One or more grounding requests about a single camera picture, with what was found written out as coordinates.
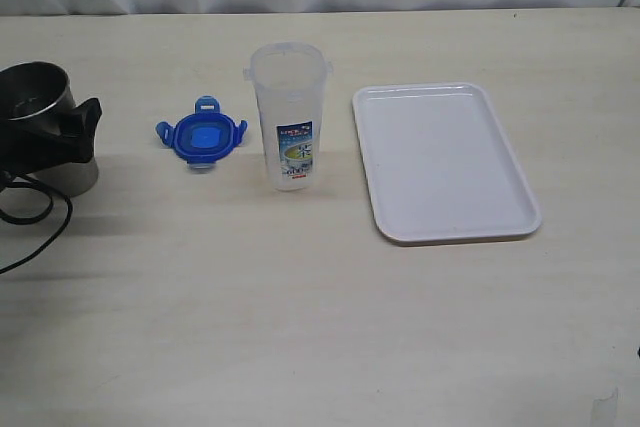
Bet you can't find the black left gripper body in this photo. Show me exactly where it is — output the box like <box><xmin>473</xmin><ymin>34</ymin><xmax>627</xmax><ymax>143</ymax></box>
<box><xmin>1</xmin><ymin>120</ymin><xmax>80</xmax><ymax>187</ymax></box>

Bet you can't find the stainless steel cup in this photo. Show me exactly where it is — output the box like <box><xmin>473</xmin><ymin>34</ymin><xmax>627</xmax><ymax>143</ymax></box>
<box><xmin>1</xmin><ymin>61</ymin><xmax>99</xmax><ymax>197</ymax></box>

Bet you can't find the blue plastic lid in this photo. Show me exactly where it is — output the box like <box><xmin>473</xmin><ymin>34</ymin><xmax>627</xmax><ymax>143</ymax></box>
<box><xmin>155</xmin><ymin>95</ymin><xmax>248</xmax><ymax>169</ymax></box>

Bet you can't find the clear plastic tall container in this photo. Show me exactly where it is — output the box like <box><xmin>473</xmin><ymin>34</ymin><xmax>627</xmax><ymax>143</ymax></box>
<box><xmin>244</xmin><ymin>42</ymin><xmax>331</xmax><ymax>191</ymax></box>

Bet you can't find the white rectangular plastic tray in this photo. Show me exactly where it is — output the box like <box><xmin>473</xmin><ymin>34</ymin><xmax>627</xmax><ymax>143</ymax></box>
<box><xmin>352</xmin><ymin>82</ymin><xmax>542</xmax><ymax>245</ymax></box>

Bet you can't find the black cable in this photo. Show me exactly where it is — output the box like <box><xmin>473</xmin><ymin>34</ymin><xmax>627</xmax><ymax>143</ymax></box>
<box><xmin>0</xmin><ymin>169</ymin><xmax>75</xmax><ymax>276</ymax></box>

